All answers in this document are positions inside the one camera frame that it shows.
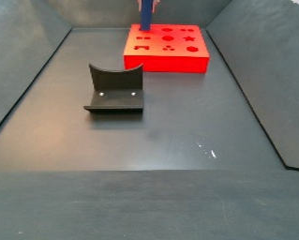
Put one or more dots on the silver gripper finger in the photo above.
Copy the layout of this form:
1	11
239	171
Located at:
156	2
138	4

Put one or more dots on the blue rectangular bar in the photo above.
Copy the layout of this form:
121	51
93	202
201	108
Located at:
146	10

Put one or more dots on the red shape-sorter block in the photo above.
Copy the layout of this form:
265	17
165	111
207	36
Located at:
169	48

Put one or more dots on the black curved holder stand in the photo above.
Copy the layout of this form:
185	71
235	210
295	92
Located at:
118	90

